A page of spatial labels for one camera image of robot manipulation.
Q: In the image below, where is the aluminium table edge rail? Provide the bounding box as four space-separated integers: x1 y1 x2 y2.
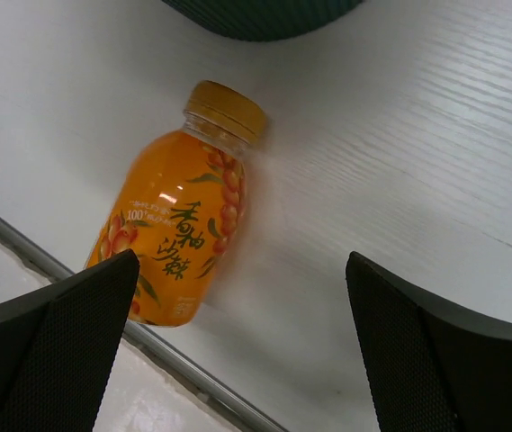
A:
0 218 279 431

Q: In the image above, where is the dark green plastic bin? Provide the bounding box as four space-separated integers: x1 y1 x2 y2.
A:
164 0 362 42

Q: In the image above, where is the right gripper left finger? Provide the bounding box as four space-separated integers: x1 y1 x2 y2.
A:
0 249 139 431

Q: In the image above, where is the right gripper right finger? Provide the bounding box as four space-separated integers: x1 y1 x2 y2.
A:
346 252 512 431

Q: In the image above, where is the orange juice bottle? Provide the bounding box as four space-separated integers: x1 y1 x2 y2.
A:
86 81 266 327

